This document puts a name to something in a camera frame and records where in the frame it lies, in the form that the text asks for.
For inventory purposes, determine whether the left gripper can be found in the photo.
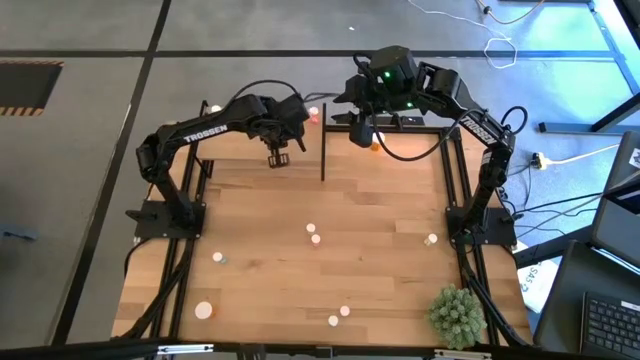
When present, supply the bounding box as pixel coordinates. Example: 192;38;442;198
249;94;310;170

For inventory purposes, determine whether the tan cable with plug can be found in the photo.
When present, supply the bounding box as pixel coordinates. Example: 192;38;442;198
474;0;546;25

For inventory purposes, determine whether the black desk leg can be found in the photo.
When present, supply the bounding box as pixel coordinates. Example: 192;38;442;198
513;224;596;270
538;92;640;135

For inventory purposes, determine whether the black laptop with keyboard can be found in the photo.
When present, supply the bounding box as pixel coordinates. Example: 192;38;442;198
532;239;640;360

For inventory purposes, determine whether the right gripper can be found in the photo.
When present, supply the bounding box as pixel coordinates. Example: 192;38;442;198
332;74;381;150

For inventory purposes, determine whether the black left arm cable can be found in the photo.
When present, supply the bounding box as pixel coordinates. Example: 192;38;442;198
232;78;309;104

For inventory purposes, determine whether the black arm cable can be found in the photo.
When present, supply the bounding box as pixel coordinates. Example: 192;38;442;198
232;78;309;104
369;105;530;163

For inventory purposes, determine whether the black metal frame bar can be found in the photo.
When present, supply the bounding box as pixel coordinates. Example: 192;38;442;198
587;0;640;96

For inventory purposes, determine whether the black mounting bar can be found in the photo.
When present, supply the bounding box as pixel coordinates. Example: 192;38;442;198
0;338;640;360

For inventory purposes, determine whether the silver metal bracket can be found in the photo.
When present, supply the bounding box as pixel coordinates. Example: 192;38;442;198
157;343;215;356
433;348;494;360

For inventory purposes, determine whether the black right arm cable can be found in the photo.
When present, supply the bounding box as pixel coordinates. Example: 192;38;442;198
369;105;530;163

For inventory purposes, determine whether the cream cable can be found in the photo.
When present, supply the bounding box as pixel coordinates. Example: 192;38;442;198
547;143;621;165

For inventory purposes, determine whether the dark grey laptop lid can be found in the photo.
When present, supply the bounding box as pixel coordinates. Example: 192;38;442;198
591;130;640;271

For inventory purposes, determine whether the black hazard-striped mat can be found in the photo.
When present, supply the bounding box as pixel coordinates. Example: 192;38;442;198
0;59;65;117

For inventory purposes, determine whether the small dark object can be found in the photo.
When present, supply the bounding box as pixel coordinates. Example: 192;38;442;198
1;227;39;242

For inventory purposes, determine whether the green artificial plant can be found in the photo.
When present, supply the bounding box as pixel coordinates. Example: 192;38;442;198
427;283;489;351

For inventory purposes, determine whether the large orange medicine bottle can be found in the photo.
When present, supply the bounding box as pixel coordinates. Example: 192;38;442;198
193;300;219;321

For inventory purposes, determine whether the black cable bundle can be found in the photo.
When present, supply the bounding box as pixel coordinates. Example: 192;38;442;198
492;162;609;240

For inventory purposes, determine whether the white cable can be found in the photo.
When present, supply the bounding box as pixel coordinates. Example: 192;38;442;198
407;0;519;70

